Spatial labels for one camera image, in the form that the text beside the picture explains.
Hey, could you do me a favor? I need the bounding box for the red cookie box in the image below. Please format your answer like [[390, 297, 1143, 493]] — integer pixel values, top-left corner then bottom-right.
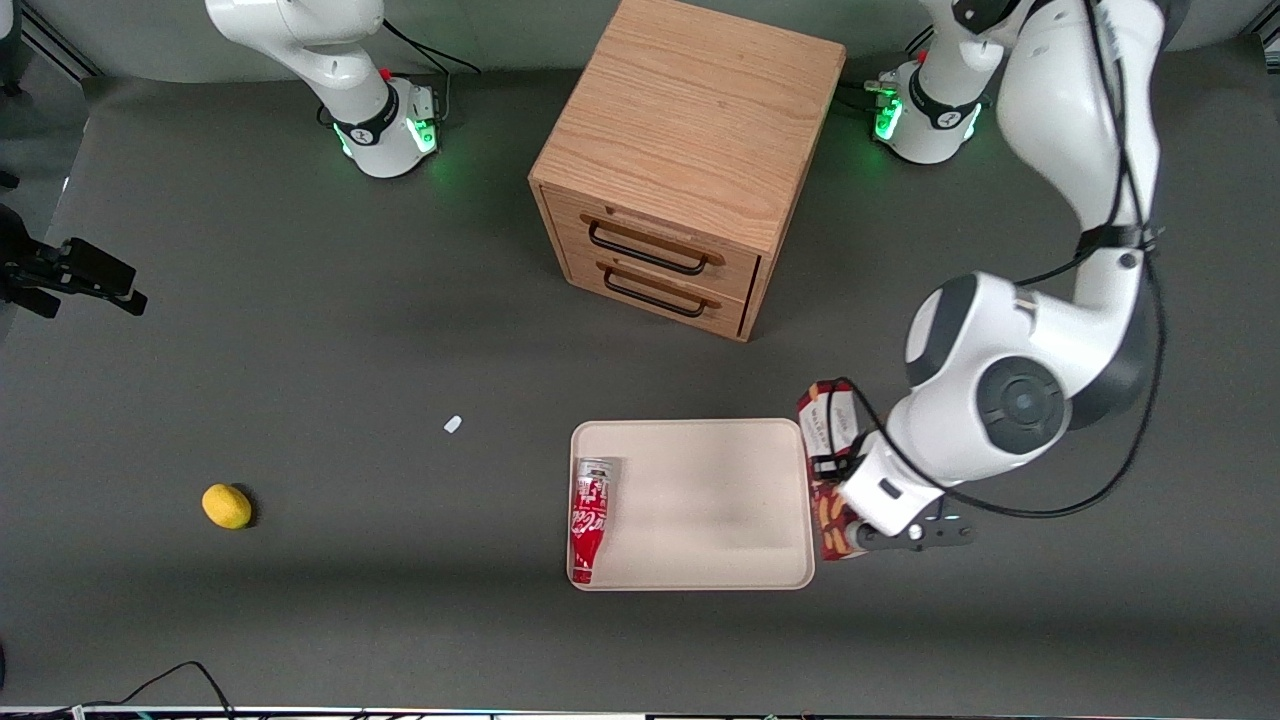
[[796, 377, 874, 562]]

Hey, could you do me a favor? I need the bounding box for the beige rectangular tray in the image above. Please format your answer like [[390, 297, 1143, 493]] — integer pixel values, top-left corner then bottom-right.
[[568, 418, 816, 592]]

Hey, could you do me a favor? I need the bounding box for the wooden drawer front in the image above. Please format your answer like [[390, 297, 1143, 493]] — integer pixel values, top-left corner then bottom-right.
[[547, 187, 762, 303], [563, 243, 752, 338]]

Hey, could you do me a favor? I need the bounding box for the crushed red soda can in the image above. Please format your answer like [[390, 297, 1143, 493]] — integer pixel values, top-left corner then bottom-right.
[[569, 457, 615, 586]]

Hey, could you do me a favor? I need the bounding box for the oak wooden drawer cabinet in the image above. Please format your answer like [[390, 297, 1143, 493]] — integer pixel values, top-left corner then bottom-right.
[[528, 0, 848, 344]]

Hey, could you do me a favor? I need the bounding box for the yellow lemon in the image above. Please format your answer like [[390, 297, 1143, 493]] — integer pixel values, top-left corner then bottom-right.
[[201, 483, 253, 530]]

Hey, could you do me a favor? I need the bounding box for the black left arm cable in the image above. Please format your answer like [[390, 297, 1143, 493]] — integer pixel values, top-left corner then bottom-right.
[[833, 0, 1171, 521]]

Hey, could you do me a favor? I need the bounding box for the black metal drawer handle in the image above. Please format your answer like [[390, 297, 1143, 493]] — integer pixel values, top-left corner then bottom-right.
[[586, 219, 714, 277], [601, 265, 710, 320]]

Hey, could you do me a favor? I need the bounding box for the black right arm base cable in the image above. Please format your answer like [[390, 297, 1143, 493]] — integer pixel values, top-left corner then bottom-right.
[[383, 18, 482, 121]]

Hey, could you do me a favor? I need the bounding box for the black floor cable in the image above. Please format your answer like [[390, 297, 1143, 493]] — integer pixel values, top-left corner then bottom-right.
[[70, 660, 237, 719]]

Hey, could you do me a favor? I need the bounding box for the black frame rail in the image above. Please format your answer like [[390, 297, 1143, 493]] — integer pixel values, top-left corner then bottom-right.
[[18, 0, 103, 81]]

